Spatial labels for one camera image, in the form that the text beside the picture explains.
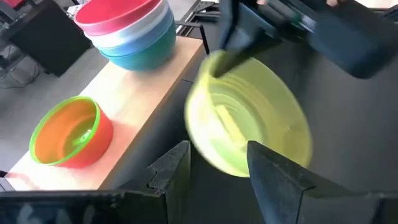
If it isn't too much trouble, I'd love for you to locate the pink red plastic bowl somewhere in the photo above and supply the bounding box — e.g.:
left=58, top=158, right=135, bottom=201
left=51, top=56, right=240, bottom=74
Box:
left=73, top=0, right=164, bottom=37

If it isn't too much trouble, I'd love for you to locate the orange red plastic bowl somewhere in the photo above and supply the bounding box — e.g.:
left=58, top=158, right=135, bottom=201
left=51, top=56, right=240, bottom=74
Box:
left=29, top=95, right=114, bottom=169

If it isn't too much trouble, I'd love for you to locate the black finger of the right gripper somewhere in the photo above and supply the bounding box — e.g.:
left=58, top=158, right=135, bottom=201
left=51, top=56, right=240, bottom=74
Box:
left=218, top=0, right=242, bottom=49
left=213, top=2, right=282, bottom=78

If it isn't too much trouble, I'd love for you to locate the green translucent plastic bowl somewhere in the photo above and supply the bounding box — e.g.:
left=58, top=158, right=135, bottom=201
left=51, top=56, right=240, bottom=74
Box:
left=29, top=95, right=102, bottom=166

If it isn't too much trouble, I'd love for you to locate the yellow translucent plastic bowl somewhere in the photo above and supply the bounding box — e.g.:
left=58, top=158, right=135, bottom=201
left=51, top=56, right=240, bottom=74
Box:
left=183, top=49, right=313, bottom=178

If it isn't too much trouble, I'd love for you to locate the teal plastic bowl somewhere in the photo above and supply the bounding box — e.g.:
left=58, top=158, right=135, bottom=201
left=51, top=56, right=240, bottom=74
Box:
left=101, top=21, right=177, bottom=72

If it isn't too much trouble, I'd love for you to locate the stack of blue bowls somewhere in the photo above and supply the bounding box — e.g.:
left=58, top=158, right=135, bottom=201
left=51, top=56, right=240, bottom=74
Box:
left=96, top=9, right=175, bottom=58

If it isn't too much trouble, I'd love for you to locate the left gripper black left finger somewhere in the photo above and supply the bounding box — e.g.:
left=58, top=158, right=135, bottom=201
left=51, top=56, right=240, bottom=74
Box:
left=119, top=140, right=192, bottom=224

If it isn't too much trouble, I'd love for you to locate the black cabinet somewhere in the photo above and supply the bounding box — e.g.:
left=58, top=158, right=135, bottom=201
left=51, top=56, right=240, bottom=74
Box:
left=11, top=0, right=93, bottom=78

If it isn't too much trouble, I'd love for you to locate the black metal table frame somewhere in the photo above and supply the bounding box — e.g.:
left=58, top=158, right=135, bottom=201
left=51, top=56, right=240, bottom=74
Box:
left=175, top=0, right=224, bottom=37

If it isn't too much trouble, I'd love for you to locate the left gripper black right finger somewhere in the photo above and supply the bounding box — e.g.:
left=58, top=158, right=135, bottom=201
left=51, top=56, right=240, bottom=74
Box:
left=246, top=140, right=398, bottom=224

